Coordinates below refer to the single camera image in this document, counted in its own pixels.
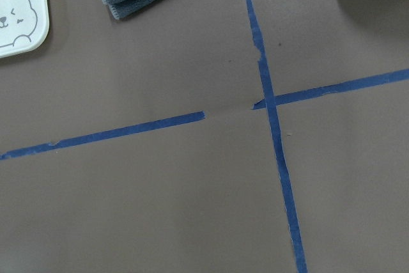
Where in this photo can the cream bear tray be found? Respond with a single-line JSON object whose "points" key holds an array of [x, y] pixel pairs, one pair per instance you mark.
{"points": [[24, 26]]}

